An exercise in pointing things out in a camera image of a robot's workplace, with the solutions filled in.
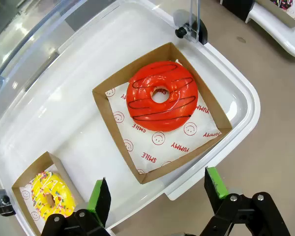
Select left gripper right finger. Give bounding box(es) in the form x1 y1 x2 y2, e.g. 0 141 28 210
199 166 291 236

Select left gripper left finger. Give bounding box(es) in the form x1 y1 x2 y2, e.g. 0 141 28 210
40 177 112 236

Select yellow sprinkled donut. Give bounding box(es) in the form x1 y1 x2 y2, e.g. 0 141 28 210
30 171 77 221

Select brown cardboard donut box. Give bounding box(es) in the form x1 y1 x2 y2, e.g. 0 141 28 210
256 0 295 29
11 151 86 236
91 42 233 185

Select white printed paper liner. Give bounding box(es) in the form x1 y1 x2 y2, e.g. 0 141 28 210
105 59 223 175
19 169 77 230

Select red glazed donut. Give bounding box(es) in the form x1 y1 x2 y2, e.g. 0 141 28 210
126 60 199 132

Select chocolate donut with white drizzle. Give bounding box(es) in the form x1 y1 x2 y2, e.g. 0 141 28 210
270 0 295 12

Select white display case base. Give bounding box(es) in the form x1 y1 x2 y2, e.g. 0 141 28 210
0 0 262 236
245 0 295 59

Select black hinge knob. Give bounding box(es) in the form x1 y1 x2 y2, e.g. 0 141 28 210
175 9 209 46
0 189 17 217

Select clear display case lid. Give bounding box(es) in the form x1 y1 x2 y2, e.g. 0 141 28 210
0 0 200 109

